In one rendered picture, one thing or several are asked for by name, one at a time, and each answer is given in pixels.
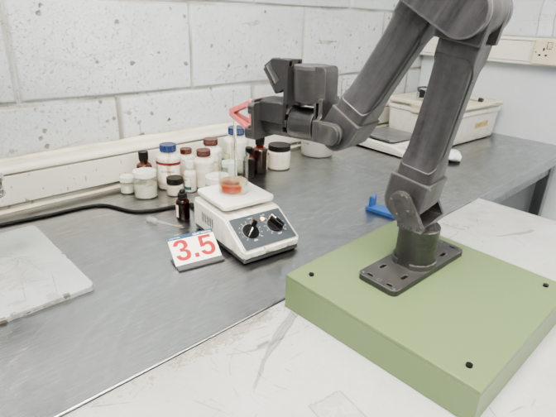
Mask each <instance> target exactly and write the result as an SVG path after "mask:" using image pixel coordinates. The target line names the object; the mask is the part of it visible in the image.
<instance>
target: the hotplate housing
mask: <svg viewBox="0 0 556 417"><path fill-rule="evenodd" d="M277 208H278V209H279V210H280V211H281V209H280V207H279V206H278V205H276V204H275V203H273V202H271V201H268V202H265V203H260V204H254V205H251V206H247V207H244V208H238V209H234V210H230V211H223V210H221V209H220V208H218V207H217V206H215V205H214V204H212V203H210V202H209V201H208V200H207V199H205V198H203V197H202V196H199V197H196V198H195V199H194V221H195V222H196V226H197V227H198V228H200V229H201V230H205V229H210V228H212V230H213V234H214V236H215V239H216V241H217V243H218V244H220V245H221V246H222V247H224V248H225V249H226V250H227V251H229V252H230V253H231V254H233V255H234V256H235V257H236V258H237V259H238V260H240V261H241V262H242V263H244V264H247V263H249V262H252V261H256V260H259V259H262V258H264V257H267V256H271V255H274V254H277V253H280V252H284V251H287V250H290V249H292V248H295V247H297V244H296V243H298V241H299V236H298V235H297V233H296V232H295V230H294V229H293V228H292V226H291V225H290V223H289V221H288V220H287V218H286V217H285V215H284V214H283V212H282V211H281V213H282V214H283V216H284V217H285V219H286V221H287V222H288V224H289V225H290V226H291V228H292V229H293V231H294V232H295V234H296V236H295V237H290V238H287V239H285V240H281V241H278V242H274V243H271V244H268V245H265V246H263V247H258V248H255V249H252V250H249V251H246V250H245V248H244V246H243V245H242V243H241V241H240V240H239V238H238V236H237V234H236V233H235V231H234V230H233V228H232V226H231V224H230V222H229V220H232V219H235V218H241V217H245V216H248V215H252V214H254V213H260V212H264V211H267V210H271V209H277Z"/></svg>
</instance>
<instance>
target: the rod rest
mask: <svg viewBox="0 0 556 417"><path fill-rule="evenodd" d="M376 197H377V194H374V195H373V197H372V196H370V198H369V204H368V205H367V206H366V208H365V210H367V211H370V212H373V213H377V214H380V215H382V216H386V217H388V218H393V219H395V218H394V216H393V215H392V214H391V213H390V212H389V210H388V209H387V207H385V206H382V205H379V204H376ZM395 220H396V219H395Z"/></svg>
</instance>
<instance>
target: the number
mask: <svg viewBox="0 0 556 417"><path fill-rule="evenodd" d="M170 246H171V249H172V252H173V254H174V257H175V260H176V263H179V262H182V261H188V260H192V259H195V258H199V257H202V256H208V255H212V254H215V253H219V251H218V247H217V245H216V242H215V240H214V238H213V234H212V232H208V233H204V234H200V235H196V236H192V237H186V238H182V239H178V240H174V241H170Z"/></svg>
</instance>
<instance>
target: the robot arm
mask: <svg viewBox="0 0 556 417"><path fill-rule="evenodd" d="M513 9H514V4H513V0H399V2H398V3H397V4H396V6H395V9H394V11H393V13H392V16H391V19H390V21H389V23H388V25H387V27H386V29H385V30H384V32H383V34H382V36H381V38H380V40H379V41H378V42H377V44H376V46H375V48H374V50H373V51H372V53H371V54H370V56H369V57H368V59H367V61H366V63H365V64H364V66H363V67H362V69H361V71H360V72H359V74H358V76H357V77H356V78H355V80H354V81H353V83H352V85H351V86H350V87H349V88H348V89H347V90H346V91H345V93H344V94H343V96H342V97H341V98H340V97H339V96H338V67H337V66H336V65H326V64H319V63H303V64H302V59H292V58H282V59H281V58H280V57H278V58H272V59H271V60H269V61H268V62H267V63H266V64H265V65H264V66H265V67H264V68H263V69H264V71H265V73H266V76H267V78H268V79H269V81H270V84H271V87H272V88H273V90H274V92H275V93H282V92H283V97H282V96H275V95H273V96H269V97H266V96H265V97H260V98H251V99H248V100H247V101H245V102H243V103H240V104H238V105H237V106H234V107H232V108H230V109H229V116H230V117H231V118H233V119H234V120H235V121H236V122H238V123H239V124H240V125H241V126H242V128H243V129H244V130H245V138H249V139H252V140H257V139H260V138H263V137H268V136H271V135H278V136H283V137H293V138H297V139H301V140H306V141H312V142H316V143H319V144H324V145H325V146H326V147H327V148H328V149H329V150H331V151H342V150H344V149H347V148H349V147H351V146H355V145H357V144H360V143H363V142H364V141H366V140H367V139H368V137H369V136H370V135H371V134H372V132H373V131H374V129H375V128H376V126H377V124H378V123H379V122H380V121H379V120H378V118H379V117H380V115H381V114H382V112H383V111H384V109H385V106H386V103H387V102H388V100H389V98H390V97H391V95H392V94H393V92H394V91H395V89H396V87H397V86H398V85H399V83H400V81H401V80H402V79H403V78H404V76H405V74H406V73H407V71H408V70H409V69H410V67H411V65H412V64H413V63H414V62H415V60H416V58H417V57H418V56H419V54H420V52H421V51H422V50H423V49H424V48H425V46H426V45H427V44H428V42H429V41H430V40H431V39H432V38H433V37H434V36H436V37H439V40H438V43H437V46H436V49H435V52H434V65H433V68H432V72H431V75H430V78H429V83H428V86H427V89H426V91H425V94H424V99H423V102H422V104H421V107H420V110H419V115H418V117H417V120H416V123H415V127H414V130H413V132H412V135H411V138H410V142H409V145H408V146H407V149H406V151H405V153H404V155H403V156H402V158H401V161H400V164H399V167H398V169H397V170H394V171H392V172H391V176H390V178H389V181H388V185H387V187H386V192H385V204H386V207H387V209H388V210H389V212H390V213H391V214H392V215H393V216H394V218H395V219H396V222H397V227H399V230H398V235H397V240H396V245H395V248H394V249H393V251H392V253H391V254H390V255H389V256H386V257H384V258H382V259H380V260H379V261H376V262H374V263H372V264H371V265H369V266H367V267H365V268H363V269H361V270H360V273H359V279H360V280H362V281H364V282H366V283H367V284H369V285H371V286H373V287H375V288H376V289H378V290H380V291H382V292H383V293H385V294H387V295H389V296H392V297H396V296H398V295H401V294H402V293H404V292H405V291H407V290H408V289H410V288H411V287H413V286H415V285H417V284H418V283H420V282H421V281H422V280H424V279H426V278H428V277H429V276H431V275H432V274H433V273H435V272H437V271H439V270H440V269H442V268H444V267H445V266H446V265H448V264H450V263H451V262H453V261H455V260H457V259H458V258H459V257H461V256H462V253H463V250H462V248H461V247H457V246H455V245H453V244H451V243H449V242H445V241H443V240H441V239H439V236H440V232H441V226H440V224H439V223H437V222H438V221H439V220H440V219H441V218H443V215H444V211H443V207H442V204H441V203H440V200H439V198H440V197H441V193H442V192H443V187H444V186H445V183H446V181H447V178H448V177H447V176H445V175H444V174H445V171H446V169H447V167H448V158H449V154H450V151H451V149H452V146H453V143H454V140H455V137H456V135H457V132H458V129H459V126H460V124H461V121H462V119H463V115H464V113H465V110H466V108H467V104H468V102H469V99H470V97H471V95H472V91H473V89H474V86H475V84H476V82H477V78H478V76H479V74H480V72H481V71H482V68H483V67H484V65H485V63H486V62H487V59H488V56H489V54H490V52H491V48H492V46H497V45H498V43H499V40H500V39H501V34H502V32H503V30H504V28H505V27H506V26H507V24H508V23H509V21H510V19H511V17H512V14H513ZM339 98H340V99H339ZM305 106H310V107H305ZM311 107H313V108H311ZM246 108H247V113H248V114H249V118H248V117H245V116H243V115H241V114H240V113H239V111H241V110H243V109H246Z"/></svg>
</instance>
